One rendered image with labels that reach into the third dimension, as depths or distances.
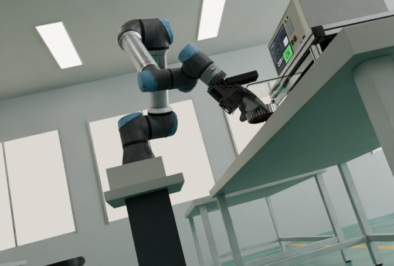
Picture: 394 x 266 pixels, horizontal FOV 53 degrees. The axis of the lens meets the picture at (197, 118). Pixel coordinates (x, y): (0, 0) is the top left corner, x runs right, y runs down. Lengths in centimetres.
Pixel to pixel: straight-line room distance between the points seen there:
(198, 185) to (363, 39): 572
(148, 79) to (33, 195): 536
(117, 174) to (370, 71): 119
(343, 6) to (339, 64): 114
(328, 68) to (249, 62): 631
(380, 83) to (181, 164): 574
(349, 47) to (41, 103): 644
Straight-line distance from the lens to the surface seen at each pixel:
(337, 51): 71
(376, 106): 71
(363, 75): 72
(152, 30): 172
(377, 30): 71
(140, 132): 176
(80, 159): 652
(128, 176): 167
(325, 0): 183
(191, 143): 643
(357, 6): 187
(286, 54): 193
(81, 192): 642
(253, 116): 130
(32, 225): 656
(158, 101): 178
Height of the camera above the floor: 50
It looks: 16 degrees up
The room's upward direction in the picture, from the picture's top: 16 degrees counter-clockwise
